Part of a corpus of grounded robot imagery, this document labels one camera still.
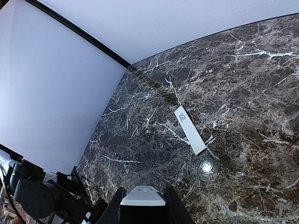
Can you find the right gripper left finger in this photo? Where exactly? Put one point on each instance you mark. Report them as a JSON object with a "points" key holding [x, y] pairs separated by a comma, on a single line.
{"points": [[111, 213]]}

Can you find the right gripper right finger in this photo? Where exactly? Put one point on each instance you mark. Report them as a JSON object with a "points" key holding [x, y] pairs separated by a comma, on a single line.
{"points": [[177, 211]]}

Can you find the white remote control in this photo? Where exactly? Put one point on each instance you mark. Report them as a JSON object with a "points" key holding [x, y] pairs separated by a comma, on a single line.
{"points": [[143, 196]]}

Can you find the white battery cover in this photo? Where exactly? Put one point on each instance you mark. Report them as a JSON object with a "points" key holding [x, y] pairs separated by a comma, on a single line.
{"points": [[192, 134]]}

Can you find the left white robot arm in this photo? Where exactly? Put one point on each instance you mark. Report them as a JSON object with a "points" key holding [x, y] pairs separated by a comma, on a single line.
{"points": [[41, 196]]}

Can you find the left black frame post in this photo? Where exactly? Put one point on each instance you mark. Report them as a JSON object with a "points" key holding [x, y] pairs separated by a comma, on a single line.
{"points": [[83, 34]]}

